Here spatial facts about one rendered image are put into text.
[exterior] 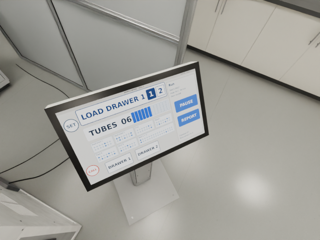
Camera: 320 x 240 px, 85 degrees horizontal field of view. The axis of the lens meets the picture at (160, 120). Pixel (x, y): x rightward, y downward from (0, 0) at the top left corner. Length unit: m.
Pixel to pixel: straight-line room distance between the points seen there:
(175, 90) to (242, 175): 1.41
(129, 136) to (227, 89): 1.91
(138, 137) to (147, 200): 1.02
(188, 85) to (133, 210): 1.18
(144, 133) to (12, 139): 1.69
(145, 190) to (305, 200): 1.45
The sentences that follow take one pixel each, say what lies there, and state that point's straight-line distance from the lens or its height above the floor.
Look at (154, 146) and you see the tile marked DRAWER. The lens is 0.66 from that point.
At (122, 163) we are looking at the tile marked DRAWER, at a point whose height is 1.00.
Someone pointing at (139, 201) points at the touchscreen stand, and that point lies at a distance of 1.59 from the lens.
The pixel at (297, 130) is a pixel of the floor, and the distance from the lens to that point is 2.51.
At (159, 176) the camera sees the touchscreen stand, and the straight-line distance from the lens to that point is 1.63.
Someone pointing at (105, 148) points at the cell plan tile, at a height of 1.06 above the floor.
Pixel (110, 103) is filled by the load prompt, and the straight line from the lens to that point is 0.57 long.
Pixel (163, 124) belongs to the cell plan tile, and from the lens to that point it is 0.65.
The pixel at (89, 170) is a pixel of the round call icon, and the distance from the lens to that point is 0.65.
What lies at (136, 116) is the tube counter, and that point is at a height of 1.11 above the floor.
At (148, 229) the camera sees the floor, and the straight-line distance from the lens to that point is 1.62.
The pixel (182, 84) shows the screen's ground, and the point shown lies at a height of 1.15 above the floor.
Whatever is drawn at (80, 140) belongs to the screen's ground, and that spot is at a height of 1.10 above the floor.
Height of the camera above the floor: 1.62
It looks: 59 degrees down
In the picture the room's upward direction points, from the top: 9 degrees clockwise
